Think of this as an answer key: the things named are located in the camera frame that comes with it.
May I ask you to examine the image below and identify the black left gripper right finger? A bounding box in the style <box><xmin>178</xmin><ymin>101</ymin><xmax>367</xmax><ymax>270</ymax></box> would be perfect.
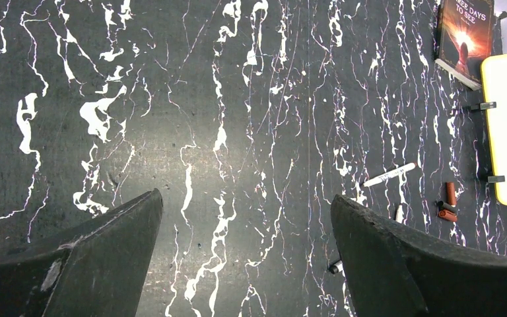
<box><xmin>331</xmin><ymin>195</ymin><xmax>507</xmax><ymax>316</ymax></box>

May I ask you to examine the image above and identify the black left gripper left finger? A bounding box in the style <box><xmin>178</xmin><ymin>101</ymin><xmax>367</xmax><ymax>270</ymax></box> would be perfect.
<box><xmin>0</xmin><ymin>190</ymin><xmax>163</xmax><ymax>316</ymax></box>

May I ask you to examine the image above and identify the white marker red end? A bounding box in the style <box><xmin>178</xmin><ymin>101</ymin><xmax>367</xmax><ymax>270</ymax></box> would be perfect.
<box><xmin>395</xmin><ymin>205</ymin><xmax>405</xmax><ymax>224</ymax></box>

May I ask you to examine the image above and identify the black pen cap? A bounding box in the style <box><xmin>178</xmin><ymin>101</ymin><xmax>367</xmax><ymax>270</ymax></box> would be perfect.
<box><xmin>436</xmin><ymin>201</ymin><xmax>457</xmax><ymax>215</ymax></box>

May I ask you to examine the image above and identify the white marker pen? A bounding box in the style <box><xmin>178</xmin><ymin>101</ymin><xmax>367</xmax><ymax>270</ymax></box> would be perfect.
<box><xmin>361</xmin><ymin>162</ymin><xmax>418</xmax><ymax>188</ymax></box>

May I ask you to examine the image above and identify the white marker black end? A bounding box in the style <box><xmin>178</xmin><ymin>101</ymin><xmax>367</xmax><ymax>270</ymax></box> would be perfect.
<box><xmin>328</xmin><ymin>260</ymin><xmax>343</xmax><ymax>274</ymax></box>

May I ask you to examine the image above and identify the black whiteboard clip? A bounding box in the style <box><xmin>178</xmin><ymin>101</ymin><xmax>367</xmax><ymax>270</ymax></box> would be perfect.
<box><xmin>479</xmin><ymin>175</ymin><xmax>506</xmax><ymax>184</ymax></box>
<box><xmin>451</xmin><ymin>102</ymin><xmax>497</xmax><ymax>116</ymax></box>

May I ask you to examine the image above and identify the dark paperback book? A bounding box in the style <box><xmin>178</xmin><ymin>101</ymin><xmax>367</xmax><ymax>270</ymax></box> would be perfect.
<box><xmin>435</xmin><ymin>0</ymin><xmax>494</xmax><ymax>90</ymax></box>

